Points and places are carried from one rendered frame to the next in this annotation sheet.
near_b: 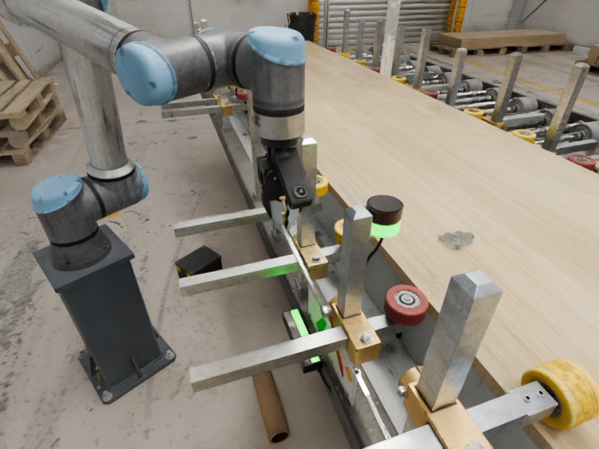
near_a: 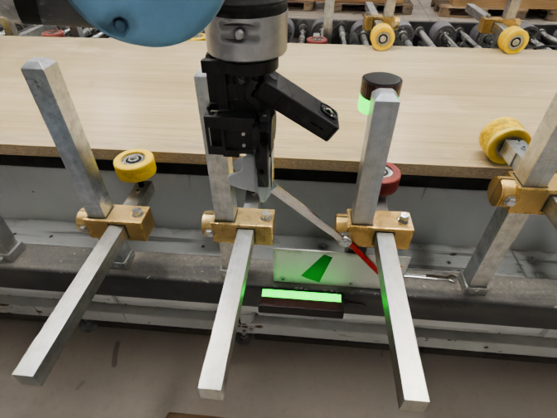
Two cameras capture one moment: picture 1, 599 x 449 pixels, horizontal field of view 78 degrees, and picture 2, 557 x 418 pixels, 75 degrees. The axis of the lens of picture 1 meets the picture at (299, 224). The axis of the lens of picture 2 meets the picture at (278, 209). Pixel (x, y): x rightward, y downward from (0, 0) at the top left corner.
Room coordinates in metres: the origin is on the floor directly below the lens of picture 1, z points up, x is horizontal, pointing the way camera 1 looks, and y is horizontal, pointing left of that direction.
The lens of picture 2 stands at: (0.45, 0.41, 1.31)
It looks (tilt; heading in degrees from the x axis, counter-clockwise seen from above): 40 degrees down; 294
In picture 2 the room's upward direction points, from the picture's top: straight up
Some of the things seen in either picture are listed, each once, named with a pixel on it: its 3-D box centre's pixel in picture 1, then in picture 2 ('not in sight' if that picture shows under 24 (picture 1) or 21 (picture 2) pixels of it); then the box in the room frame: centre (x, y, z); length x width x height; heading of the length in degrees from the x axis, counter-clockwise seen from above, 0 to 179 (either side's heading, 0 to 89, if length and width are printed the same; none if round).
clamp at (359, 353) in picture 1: (353, 326); (371, 227); (0.49, -0.11, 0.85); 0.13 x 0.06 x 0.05; 19
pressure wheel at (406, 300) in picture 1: (402, 317); (375, 191); (0.50, -0.21, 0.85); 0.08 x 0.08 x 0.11
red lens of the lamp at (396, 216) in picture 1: (384, 209); (380, 86); (0.52, -0.14, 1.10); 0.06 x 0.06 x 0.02
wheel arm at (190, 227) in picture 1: (250, 216); (102, 259); (0.91, 0.14, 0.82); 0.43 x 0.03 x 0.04; 109
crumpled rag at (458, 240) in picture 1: (458, 237); not in sight; (0.69, -0.37, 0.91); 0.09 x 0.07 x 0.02; 102
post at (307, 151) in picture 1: (306, 230); (225, 200); (0.74, -0.02, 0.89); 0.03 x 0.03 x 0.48; 19
